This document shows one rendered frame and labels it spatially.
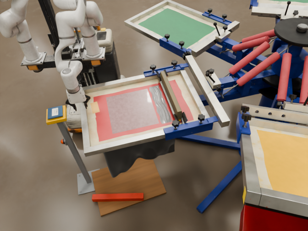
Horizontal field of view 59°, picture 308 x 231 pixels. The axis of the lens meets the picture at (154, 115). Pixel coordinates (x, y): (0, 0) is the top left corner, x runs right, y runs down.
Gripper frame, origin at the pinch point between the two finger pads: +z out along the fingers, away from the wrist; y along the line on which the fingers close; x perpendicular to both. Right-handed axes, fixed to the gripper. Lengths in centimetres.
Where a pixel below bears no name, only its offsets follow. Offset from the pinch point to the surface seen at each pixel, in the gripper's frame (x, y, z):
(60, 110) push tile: -11.6, 15.9, 10.5
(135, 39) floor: -232, -69, 112
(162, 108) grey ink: 7, -51, 11
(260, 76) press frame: 2, -122, 6
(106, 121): 6.4, -13.0, 11.8
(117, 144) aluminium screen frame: 28.9, -17.5, 8.0
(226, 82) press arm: 3, -96, 4
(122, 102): -7.3, -26.1, 12.1
